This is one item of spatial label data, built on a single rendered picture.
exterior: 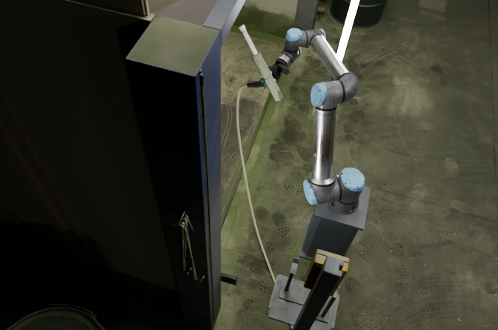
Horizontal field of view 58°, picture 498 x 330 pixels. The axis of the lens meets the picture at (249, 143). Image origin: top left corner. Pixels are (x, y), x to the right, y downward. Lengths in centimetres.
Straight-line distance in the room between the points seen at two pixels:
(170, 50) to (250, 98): 297
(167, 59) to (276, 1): 340
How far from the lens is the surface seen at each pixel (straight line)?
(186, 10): 227
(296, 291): 238
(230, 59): 441
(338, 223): 280
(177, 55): 111
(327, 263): 153
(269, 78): 258
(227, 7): 125
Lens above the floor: 303
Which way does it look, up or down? 53 degrees down
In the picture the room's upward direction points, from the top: 5 degrees clockwise
